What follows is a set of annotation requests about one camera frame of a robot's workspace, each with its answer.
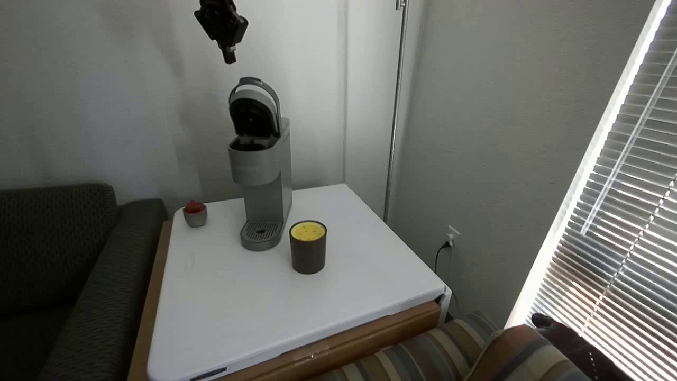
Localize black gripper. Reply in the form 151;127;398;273
195;0;250;66

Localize grey coffee machine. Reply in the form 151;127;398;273
226;74;294;254

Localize small red cup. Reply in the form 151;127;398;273
181;201;208;229

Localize thin metal pole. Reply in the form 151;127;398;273
381;0;409;225

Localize yellow candle in dark jar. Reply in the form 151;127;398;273
287;219;330;276

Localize wooden table with white top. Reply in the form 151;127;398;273
124;182;453;381

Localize dark grey sofa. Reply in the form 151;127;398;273
0;182;170;381

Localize small black flat object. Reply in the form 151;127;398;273
187;366;227;381

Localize striped sofa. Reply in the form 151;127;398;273
308;314;498;381

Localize striped cushion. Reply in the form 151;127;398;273
463;323;593;381

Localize white window blinds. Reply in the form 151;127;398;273
506;0;677;381

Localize dark brown cushion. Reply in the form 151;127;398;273
528;311;633;381

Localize black power cable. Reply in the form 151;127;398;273
432;240;453;280

